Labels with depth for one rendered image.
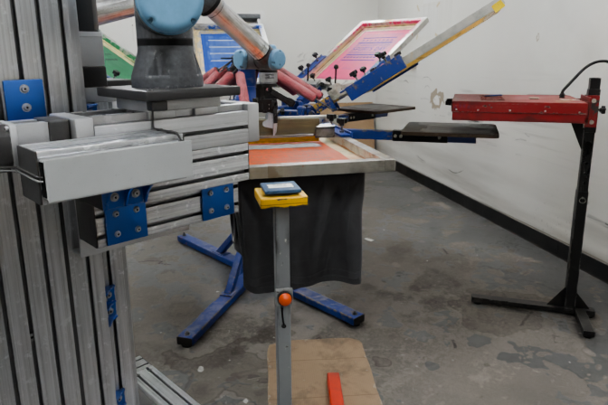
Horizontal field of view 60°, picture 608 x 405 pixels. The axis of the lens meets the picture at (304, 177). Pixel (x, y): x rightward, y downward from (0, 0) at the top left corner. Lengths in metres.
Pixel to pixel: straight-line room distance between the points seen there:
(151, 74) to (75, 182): 0.32
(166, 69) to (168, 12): 0.17
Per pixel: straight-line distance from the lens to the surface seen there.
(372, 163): 1.71
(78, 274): 1.32
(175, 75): 1.13
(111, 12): 1.80
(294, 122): 2.22
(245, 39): 1.93
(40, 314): 1.32
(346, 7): 6.62
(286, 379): 1.69
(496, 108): 2.58
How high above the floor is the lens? 1.32
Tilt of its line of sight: 13 degrees down
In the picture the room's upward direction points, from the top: straight up
